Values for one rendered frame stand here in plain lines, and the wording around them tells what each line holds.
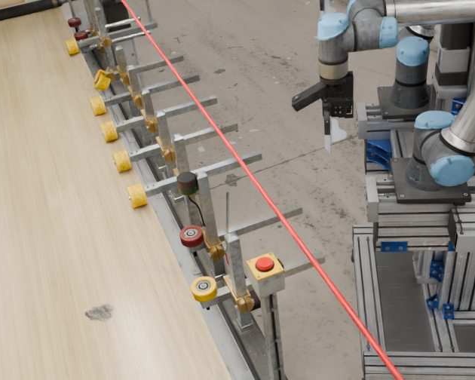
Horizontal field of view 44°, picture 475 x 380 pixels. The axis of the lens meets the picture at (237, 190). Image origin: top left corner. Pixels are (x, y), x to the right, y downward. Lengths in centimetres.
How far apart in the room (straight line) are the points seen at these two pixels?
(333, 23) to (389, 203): 73
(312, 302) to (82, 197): 126
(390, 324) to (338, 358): 30
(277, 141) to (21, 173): 199
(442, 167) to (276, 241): 169
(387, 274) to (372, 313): 26
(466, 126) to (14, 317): 144
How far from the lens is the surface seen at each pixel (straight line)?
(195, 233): 204
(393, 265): 286
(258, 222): 211
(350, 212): 344
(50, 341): 187
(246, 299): 186
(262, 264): 143
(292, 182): 367
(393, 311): 268
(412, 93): 234
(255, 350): 194
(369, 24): 152
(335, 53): 151
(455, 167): 175
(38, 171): 257
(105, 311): 187
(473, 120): 171
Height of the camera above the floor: 225
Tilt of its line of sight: 38 degrees down
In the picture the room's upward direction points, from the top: 8 degrees counter-clockwise
